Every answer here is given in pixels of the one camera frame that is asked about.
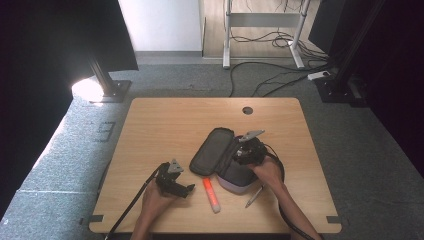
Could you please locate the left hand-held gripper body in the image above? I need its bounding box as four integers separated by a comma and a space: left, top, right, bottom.
155, 158, 184, 197

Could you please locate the black curtain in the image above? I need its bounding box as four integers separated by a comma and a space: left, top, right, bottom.
308, 0, 424, 178
0, 0, 139, 221

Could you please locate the person's left hand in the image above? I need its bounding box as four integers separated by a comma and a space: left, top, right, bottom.
141, 182, 179, 218

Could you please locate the black floor cable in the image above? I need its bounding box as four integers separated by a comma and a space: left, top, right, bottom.
251, 71, 309, 98
229, 60, 331, 98

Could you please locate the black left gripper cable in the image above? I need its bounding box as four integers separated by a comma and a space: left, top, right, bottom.
104, 162, 168, 240

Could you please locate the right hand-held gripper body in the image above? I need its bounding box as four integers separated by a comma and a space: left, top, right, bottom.
233, 129, 268, 165

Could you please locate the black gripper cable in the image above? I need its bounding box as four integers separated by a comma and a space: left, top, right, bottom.
261, 143, 318, 240
104, 162, 168, 240

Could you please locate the bundle of black cables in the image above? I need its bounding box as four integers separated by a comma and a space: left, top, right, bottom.
229, 30, 329, 63

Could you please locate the white power strip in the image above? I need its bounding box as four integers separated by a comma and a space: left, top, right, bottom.
307, 70, 332, 81

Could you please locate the gray pen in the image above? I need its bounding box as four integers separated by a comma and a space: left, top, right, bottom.
244, 186, 264, 209

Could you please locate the orange highlighter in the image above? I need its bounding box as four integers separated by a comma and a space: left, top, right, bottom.
202, 177, 222, 214

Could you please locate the person's right hand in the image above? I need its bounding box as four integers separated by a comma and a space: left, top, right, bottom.
248, 156, 284, 189

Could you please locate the white desk frame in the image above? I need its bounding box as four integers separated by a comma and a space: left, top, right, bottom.
222, 0, 313, 70

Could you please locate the white panel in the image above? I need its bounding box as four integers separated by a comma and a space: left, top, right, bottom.
118, 0, 205, 53

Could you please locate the gray pencil case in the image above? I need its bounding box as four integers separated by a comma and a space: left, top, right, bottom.
189, 127, 268, 195

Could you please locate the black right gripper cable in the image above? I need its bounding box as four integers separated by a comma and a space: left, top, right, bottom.
261, 143, 318, 240

